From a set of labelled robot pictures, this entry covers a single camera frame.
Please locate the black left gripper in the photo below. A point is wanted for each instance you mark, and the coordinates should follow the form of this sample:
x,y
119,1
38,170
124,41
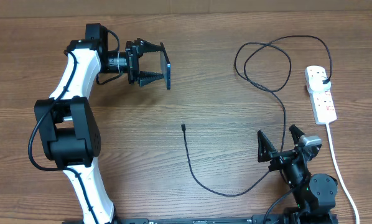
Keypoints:
x,y
140,46

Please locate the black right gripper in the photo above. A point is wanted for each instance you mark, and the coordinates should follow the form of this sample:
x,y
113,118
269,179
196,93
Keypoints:
x,y
280,158

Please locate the blue Galaxy smartphone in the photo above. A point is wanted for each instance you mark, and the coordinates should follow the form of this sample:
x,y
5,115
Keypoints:
x,y
165,66

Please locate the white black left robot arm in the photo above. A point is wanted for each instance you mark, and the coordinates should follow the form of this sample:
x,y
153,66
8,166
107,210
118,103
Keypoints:
x,y
65,122

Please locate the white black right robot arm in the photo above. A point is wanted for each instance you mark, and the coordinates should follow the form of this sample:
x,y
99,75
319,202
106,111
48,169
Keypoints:
x,y
313,194

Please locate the white charger plug adapter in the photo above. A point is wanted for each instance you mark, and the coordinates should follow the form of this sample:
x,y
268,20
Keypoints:
x,y
315,84

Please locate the white power strip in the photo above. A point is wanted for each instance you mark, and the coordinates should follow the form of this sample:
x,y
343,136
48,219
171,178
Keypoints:
x,y
322,102

